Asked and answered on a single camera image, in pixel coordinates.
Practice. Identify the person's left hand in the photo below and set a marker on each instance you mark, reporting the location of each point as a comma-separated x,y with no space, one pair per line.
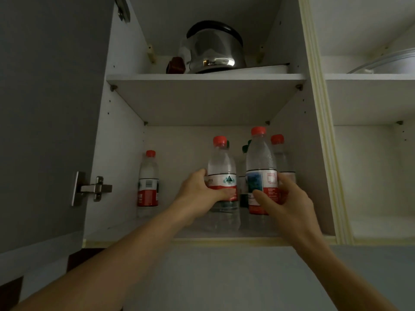
191,200

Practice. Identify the person's right hand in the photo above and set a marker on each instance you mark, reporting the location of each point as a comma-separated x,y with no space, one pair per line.
291,213

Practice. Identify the person's left thumb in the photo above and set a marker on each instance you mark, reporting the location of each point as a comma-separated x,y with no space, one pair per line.
223,194

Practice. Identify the person's right thumb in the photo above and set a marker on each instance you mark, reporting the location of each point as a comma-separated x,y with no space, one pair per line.
264,200

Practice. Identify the red-capped bottle with triangle label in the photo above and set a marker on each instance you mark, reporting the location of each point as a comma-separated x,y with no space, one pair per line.
222,165

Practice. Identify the red-capped bottle with blue-red label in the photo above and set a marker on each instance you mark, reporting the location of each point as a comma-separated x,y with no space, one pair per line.
261,165

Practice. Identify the person's right forearm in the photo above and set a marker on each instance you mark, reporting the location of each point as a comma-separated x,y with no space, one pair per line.
334,275

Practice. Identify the person's left forearm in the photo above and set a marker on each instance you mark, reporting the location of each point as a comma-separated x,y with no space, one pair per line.
107,272

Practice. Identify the red-capped water bottle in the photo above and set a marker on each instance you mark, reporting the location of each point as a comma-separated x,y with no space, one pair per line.
282,158
148,184

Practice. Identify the white cabinet shelf board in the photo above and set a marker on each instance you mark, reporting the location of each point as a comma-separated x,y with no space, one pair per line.
369,97
207,97

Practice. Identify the metal door hinge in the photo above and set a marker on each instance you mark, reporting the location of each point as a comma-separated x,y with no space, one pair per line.
122,8
92,188

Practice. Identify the white flat tray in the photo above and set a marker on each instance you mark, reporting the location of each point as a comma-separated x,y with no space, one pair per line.
266,69

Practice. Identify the dark red small container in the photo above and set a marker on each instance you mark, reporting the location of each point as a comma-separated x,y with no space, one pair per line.
175,65

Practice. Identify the stainless steel kettle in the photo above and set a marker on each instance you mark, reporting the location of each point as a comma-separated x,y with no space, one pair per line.
214,48

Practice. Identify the glass pot lid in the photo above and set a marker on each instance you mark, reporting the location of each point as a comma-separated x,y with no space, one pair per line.
385,63

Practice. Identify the grey cabinet door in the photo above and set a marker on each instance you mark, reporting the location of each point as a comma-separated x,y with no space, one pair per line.
48,110

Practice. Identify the white wall cabinet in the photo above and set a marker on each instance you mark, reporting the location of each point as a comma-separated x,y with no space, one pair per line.
126,93

